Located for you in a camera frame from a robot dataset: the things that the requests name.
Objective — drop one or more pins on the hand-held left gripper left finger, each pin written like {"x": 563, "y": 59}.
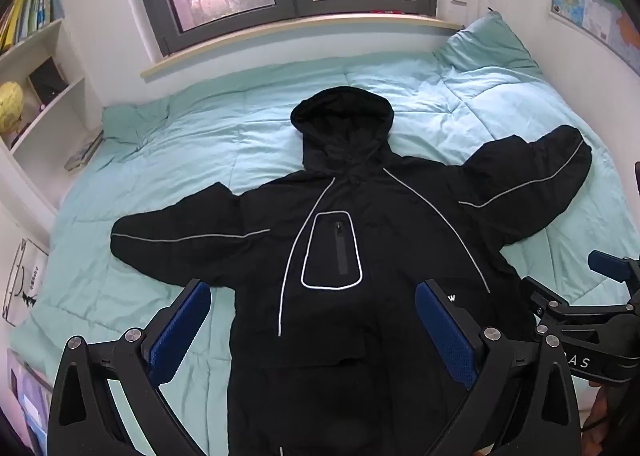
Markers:
{"x": 180, "y": 336}

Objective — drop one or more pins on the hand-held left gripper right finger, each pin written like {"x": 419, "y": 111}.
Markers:
{"x": 445, "y": 336}

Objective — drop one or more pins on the yellow globe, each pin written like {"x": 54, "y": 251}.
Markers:
{"x": 10, "y": 106}

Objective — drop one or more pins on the beige window sill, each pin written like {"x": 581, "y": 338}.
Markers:
{"x": 300, "y": 36}

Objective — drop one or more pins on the light green quilt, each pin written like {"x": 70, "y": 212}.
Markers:
{"x": 210, "y": 136}

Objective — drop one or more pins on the white bookshelf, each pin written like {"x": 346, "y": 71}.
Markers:
{"x": 45, "y": 46}

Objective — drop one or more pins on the light green pillow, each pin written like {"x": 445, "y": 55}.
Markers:
{"x": 492, "y": 48}

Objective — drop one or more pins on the colourful wall map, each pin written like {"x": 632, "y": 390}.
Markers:
{"x": 590, "y": 1}

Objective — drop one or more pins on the black hooded jacket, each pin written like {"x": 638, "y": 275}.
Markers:
{"x": 350, "y": 176}

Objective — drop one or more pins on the row of books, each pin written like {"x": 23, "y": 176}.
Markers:
{"x": 30, "y": 11}

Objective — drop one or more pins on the purple box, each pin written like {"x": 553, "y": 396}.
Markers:
{"x": 30, "y": 401}

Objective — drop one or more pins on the black picture frame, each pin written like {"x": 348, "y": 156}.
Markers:
{"x": 47, "y": 81}

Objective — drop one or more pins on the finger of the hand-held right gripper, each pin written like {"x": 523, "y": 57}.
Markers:
{"x": 607, "y": 263}
{"x": 539, "y": 297}

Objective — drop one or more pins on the white paper bag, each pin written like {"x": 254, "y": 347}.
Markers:
{"x": 25, "y": 281}

